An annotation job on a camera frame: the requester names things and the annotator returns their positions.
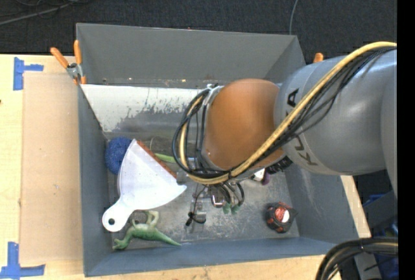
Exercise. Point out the green toy dinosaur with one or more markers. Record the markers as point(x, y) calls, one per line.
point(146, 232)

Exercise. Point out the black and red round toy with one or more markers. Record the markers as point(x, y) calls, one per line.
point(280, 217)

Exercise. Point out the black cylinder on white bracket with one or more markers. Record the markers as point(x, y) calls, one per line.
point(278, 166)

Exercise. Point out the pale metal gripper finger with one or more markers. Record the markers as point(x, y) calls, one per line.
point(198, 201)
point(199, 223)

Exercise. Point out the pale brown cardboard board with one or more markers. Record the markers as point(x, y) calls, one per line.
point(48, 158)

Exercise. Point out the grey metal bin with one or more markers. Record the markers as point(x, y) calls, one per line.
point(162, 55)

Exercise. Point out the green narrow stick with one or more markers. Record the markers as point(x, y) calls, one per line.
point(165, 158)

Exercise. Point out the white plastic dustpan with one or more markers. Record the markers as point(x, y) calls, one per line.
point(146, 181)

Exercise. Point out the blue round sponge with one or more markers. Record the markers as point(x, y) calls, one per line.
point(113, 152)

